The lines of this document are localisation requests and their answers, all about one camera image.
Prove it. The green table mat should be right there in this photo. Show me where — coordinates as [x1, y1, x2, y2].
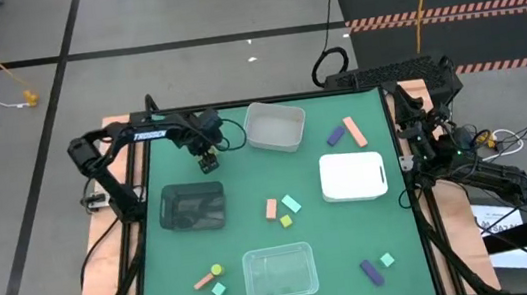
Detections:
[114, 82, 438, 295]

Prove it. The purple rectangular block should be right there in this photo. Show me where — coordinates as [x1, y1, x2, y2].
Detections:
[324, 123, 349, 148]
[358, 256, 386, 290]

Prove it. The thin orange block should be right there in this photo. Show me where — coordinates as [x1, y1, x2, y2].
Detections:
[191, 271, 217, 292]

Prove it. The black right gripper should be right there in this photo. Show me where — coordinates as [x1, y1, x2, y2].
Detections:
[389, 79, 440, 166]

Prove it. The clear plastic bin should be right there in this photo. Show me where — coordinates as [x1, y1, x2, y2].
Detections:
[239, 239, 322, 295]

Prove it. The black mesh bin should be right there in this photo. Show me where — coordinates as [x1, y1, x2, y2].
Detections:
[154, 177, 230, 237]

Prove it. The white open plastic bin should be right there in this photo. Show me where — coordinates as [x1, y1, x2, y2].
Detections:
[240, 95, 311, 160]

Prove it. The long wide orange block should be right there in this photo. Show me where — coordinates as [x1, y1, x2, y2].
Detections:
[341, 114, 370, 150]

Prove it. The black aluminium table frame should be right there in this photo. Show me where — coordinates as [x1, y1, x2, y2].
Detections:
[58, 69, 502, 295]

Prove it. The orange floor cable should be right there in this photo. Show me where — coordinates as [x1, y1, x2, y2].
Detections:
[409, 0, 449, 55]

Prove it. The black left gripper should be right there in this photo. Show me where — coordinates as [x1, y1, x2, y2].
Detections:
[181, 106, 230, 177]

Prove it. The white printed paper sheet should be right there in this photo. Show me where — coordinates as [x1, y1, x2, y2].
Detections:
[469, 197, 527, 276]

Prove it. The white lidded plastic bin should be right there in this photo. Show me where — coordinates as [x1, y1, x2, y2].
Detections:
[317, 146, 391, 207]

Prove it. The short orange block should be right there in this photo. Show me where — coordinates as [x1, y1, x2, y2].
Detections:
[263, 196, 281, 223]

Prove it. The black looped floor cable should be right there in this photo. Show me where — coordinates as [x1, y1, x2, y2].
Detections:
[301, 0, 354, 90]

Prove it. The teal rectangular block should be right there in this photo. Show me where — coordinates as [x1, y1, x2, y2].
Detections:
[279, 191, 304, 216]

